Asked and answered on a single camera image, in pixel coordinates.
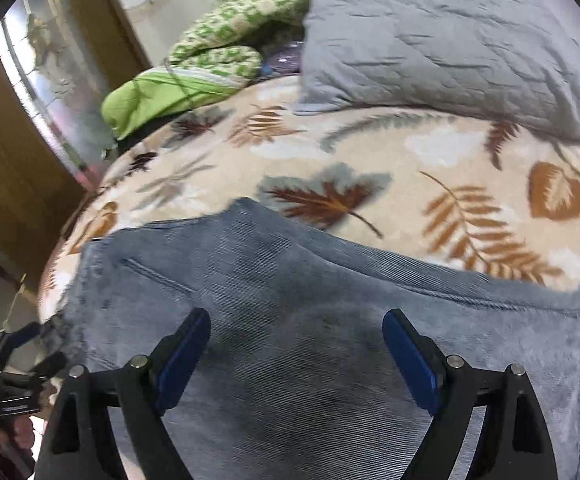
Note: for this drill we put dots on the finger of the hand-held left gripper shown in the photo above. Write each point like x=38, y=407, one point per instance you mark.
x=17, y=337
x=40, y=367

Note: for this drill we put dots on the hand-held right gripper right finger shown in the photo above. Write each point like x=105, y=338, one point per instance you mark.
x=412, y=360

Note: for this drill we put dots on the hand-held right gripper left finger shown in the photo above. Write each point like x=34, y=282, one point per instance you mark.
x=182, y=360

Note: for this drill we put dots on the person's left hand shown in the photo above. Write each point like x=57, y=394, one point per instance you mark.
x=12, y=435

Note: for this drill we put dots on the wooden door with glass panel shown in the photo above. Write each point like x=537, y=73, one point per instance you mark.
x=0, y=160

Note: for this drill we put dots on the beige leaf print blanket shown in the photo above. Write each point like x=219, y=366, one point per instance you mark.
x=395, y=160

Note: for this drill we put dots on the dark purple cloth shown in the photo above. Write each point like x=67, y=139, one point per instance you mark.
x=282, y=60

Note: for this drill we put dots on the grey quilted pillow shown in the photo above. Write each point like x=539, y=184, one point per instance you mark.
x=420, y=35

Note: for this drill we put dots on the green patterned quilt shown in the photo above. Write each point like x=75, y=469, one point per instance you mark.
x=220, y=25

